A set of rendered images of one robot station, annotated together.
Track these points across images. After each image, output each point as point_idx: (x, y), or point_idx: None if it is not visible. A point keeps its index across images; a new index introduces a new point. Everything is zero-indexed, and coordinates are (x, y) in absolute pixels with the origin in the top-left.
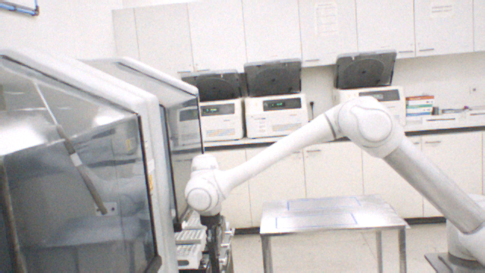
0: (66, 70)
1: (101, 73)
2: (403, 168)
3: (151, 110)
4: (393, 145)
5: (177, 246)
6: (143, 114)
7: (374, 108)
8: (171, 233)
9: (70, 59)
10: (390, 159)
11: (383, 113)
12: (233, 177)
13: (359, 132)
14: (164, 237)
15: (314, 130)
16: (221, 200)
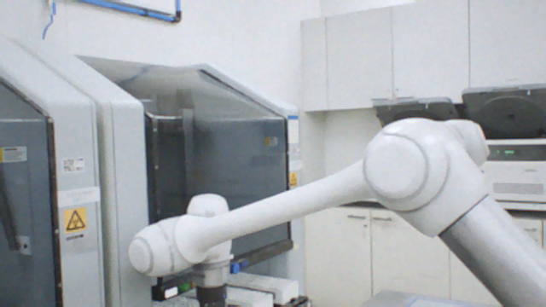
0: (0, 57)
1: (78, 69)
2: (474, 267)
3: (111, 118)
4: (445, 215)
5: None
6: (79, 122)
7: (397, 133)
8: (141, 301)
9: (55, 51)
10: (449, 243)
11: (411, 144)
12: (199, 231)
13: (366, 177)
14: (115, 303)
15: (357, 175)
16: (181, 264)
